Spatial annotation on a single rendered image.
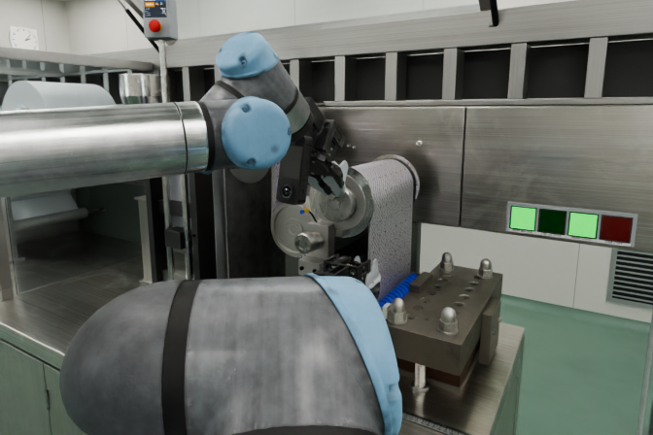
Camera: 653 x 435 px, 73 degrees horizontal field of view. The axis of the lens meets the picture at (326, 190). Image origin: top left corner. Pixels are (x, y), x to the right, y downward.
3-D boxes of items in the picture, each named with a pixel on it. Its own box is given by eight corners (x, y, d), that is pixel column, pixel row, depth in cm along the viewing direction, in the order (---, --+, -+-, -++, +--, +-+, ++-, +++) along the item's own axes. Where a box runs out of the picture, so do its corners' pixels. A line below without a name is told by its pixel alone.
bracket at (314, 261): (297, 369, 92) (295, 226, 87) (314, 354, 98) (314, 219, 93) (318, 377, 90) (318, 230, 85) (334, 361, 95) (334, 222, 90)
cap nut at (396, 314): (385, 321, 85) (385, 299, 85) (392, 314, 88) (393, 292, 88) (402, 326, 84) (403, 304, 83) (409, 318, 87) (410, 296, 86)
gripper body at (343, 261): (374, 258, 82) (342, 280, 71) (373, 302, 83) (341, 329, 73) (337, 251, 85) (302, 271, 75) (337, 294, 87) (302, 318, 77)
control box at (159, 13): (140, 36, 110) (137, -7, 109) (153, 41, 117) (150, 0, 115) (167, 36, 110) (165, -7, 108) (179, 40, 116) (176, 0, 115)
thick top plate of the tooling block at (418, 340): (376, 351, 86) (376, 322, 85) (438, 284, 120) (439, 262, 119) (459, 376, 78) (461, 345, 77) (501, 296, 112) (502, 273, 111)
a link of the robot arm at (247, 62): (198, 65, 60) (238, 21, 62) (242, 117, 69) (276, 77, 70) (231, 77, 55) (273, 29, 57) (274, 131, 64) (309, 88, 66)
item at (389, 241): (366, 313, 91) (368, 225, 88) (408, 277, 111) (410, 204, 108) (368, 314, 91) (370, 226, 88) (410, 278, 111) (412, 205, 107)
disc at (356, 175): (309, 232, 94) (308, 162, 91) (310, 231, 94) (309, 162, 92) (372, 243, 86) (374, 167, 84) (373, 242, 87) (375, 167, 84)
